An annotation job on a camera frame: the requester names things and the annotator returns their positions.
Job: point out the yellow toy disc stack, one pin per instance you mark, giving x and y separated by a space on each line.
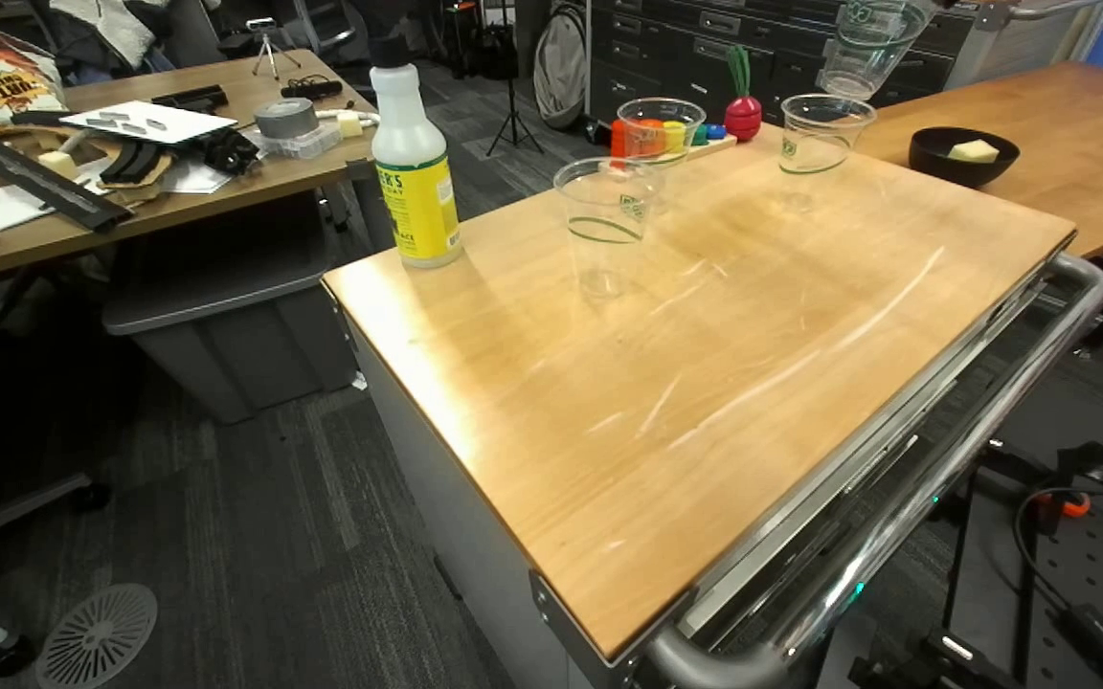
676 135

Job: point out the long black bar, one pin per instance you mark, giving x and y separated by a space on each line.
40 180

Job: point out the wooden side table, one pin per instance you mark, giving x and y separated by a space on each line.
1087 138

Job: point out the yellow butter block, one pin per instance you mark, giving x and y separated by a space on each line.
972 151

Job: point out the red-orange toy disc stack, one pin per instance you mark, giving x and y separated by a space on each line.
620 138

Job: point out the dark drawer tool chest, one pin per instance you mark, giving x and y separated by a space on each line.
704 51

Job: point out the white jacket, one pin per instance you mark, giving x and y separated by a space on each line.
98 29

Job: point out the grey tape roll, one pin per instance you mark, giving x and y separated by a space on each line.
283 115

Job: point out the round grey perforated disc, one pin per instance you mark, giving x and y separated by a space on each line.
98 636

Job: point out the black tripod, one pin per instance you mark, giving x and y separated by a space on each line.
514 91

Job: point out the black remote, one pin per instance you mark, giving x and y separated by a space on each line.
310 86

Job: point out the wooden office desk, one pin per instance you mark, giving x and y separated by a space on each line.
259 172

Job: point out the orange toy disc stack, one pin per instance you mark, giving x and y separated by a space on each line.
647 138

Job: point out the black bowl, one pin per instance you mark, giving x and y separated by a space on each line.
928 153

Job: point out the blue toy disc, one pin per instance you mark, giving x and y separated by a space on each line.
714 130

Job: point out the grey filing cabinet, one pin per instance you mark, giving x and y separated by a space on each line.
232 329

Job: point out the small white note paper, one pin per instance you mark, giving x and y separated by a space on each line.
8 206

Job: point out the green toy disc stack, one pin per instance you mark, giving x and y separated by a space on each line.
695 130

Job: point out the red radish toy green leaves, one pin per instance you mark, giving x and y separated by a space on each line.
745 115

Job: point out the black flat phone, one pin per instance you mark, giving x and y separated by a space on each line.
191 98

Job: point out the chip bag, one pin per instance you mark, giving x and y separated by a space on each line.
6 86

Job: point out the black perforated breadboard plate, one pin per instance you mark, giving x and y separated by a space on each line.
1087 597

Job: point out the white paper sheet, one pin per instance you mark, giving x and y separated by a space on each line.
149 119

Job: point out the white bottle with yellow label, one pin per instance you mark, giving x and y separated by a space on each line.
420 193

